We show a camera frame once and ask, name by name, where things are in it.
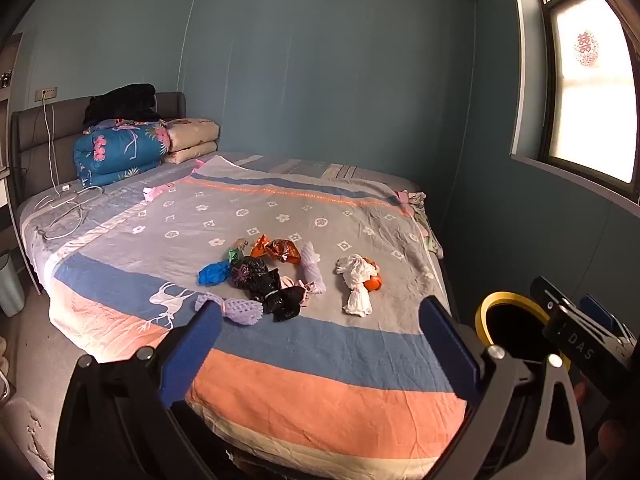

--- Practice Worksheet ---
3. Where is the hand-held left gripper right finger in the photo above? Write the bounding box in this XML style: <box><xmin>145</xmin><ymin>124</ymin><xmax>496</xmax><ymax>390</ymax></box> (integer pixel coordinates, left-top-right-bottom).
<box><xmin>419</xmin><ymin>296</ymin><xmax>589</xmax><ymax>480</ymax></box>

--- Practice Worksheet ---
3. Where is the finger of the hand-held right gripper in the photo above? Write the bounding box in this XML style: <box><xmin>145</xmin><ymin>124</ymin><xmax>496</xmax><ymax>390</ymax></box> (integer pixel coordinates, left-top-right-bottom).
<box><xmin>580</xmin><ymin>294</ymin><xmax>627</xmax><ymax>337</ymax></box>
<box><xmin>530</xmin><ymin>275</ymin><xmax>569</xmax><ymax>318</ymax></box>

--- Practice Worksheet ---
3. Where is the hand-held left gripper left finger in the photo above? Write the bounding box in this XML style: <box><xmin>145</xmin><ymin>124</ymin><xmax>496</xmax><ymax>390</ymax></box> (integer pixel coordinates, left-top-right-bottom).
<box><xmin>55</xmin><ymin>301</ymin><xmax>224</xmax><ymax>480</ymax></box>

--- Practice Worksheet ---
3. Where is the black bin with yellow rim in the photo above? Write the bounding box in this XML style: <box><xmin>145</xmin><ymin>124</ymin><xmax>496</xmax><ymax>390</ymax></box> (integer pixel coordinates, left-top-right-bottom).
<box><xmin>475</xmin><ymin>291</ymin><xmax>571</xmax><ymax>466</ymax></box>

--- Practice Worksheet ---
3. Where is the purple foam fruit net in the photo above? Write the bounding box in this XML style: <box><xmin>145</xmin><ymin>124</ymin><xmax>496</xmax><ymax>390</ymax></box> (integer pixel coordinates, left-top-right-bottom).
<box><xmin>192</xmin><ymin>294</ymin><xmax>264</xmax><ymax>329</ymax></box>

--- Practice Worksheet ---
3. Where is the blue plastic bag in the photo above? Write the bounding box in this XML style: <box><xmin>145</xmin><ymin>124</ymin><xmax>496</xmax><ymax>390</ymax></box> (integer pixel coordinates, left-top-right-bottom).
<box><xmin>198</xmin><ymin>261</ymin><xmax>232</xmax><ymax>287</ymax></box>

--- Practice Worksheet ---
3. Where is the black plastic bag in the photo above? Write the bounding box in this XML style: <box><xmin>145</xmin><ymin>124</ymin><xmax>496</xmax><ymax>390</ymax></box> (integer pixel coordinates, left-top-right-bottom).
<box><xmin>229</xmin><ymin>256</ymin><xmax>282</xmax><ymax>302</ymax></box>
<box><xmin>263</xmin><ymin>285</ymin><xmax>307</xmax><ymax>322</ymax></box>

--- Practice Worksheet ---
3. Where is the pink paper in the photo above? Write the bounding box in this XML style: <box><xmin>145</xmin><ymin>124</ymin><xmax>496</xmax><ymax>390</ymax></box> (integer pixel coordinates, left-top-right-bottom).
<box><xmin>280</xmin><ymin>276</ymin><xmax>322</xmax><ymax>307</ymax></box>

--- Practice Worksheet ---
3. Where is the small orange peel scrap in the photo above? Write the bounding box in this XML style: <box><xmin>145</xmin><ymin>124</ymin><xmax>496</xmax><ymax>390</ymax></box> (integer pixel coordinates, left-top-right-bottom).
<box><xmin>249</xmin><ymin>234</ymin><xmax>274</xmax><ymax>260</ymax></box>

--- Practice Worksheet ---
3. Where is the shiny brown snack wrapper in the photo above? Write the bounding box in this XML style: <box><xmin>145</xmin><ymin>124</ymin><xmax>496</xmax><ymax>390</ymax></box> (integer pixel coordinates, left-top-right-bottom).
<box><xmin>265</xmin><ymin>238</ymin><xmax>302</xmax><ymax>264</ymax></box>

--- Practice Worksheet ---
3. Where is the bed with patterned blanket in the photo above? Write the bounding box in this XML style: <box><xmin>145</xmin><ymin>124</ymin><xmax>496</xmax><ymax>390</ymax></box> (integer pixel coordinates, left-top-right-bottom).
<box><xmin>20</xmin><ymin>155</ymin><xmax>469</xmax><ymax>472</ymax></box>

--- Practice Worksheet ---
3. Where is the floral cloth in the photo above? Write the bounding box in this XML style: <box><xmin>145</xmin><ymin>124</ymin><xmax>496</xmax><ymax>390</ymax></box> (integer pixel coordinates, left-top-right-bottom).
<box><xmin>394</xmin><ymin>189</ymin><xmax>444</xmax><ymax>257</ymax></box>

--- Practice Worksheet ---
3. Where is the pale green waste bin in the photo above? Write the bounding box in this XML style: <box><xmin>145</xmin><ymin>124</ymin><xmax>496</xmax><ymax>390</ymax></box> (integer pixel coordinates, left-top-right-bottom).
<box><xmin>0</xmin><ymin>252</ymin><xmax>26</xmax><ymax>319</ymax></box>

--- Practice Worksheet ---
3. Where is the window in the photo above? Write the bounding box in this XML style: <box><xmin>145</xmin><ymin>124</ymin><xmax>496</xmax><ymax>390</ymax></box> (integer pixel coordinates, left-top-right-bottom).
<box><xmin>509</xmin><ymin>0</ymin><xmax>640</xmax><ymax>207</ymax></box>

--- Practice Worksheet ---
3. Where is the beige folded quilt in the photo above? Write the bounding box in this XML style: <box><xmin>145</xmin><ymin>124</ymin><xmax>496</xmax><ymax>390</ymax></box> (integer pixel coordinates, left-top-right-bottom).
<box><xmin>162</xmin><ymin>117</ymin><xmax>221</xmax><ymax>165</ymax></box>

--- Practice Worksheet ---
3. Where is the blue floral pillow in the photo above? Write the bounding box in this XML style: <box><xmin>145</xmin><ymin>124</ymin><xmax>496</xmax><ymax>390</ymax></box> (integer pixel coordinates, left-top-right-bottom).
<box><xmin>73</xmin><ymin>120</ymin><xmax>171</xmax><ymax>189</ymax></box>

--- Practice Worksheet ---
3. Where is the grey striped bed sheet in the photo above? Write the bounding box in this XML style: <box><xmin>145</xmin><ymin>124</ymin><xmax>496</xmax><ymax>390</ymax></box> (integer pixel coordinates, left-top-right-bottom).
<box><xmin>219</xmin><ymin>152</ymin><xmax>447</xmax><ymax>262</ymax></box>

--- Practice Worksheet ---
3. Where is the red paper window cutting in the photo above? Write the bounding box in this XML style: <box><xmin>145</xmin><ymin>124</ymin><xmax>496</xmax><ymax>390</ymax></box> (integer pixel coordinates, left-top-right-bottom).
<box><xmin>573</xmin><ymin>30</ymin><xmax>601</xmax><ymax>67</ymax></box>

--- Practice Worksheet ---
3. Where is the black clothing pile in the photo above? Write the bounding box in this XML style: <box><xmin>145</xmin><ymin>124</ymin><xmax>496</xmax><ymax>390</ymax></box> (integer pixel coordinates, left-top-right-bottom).
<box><xmin>82</xmin><ymin>83</ymin><xmax>157</xmax><ymax>131</ymax></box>

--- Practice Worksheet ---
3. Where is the grey bed headboard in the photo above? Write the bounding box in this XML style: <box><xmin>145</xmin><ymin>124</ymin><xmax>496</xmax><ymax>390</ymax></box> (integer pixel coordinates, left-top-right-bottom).
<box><xmin>10</xmin><ymin>91</ymin><xmax>187</xmax><ymax>211</ymax></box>

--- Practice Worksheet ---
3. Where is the white charging cable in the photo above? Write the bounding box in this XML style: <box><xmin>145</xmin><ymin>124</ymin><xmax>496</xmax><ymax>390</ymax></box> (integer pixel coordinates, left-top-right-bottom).
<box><xmin>35</xmin><ymin>97</ymin><xmax>104</xmax><ymax>242</ymax></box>

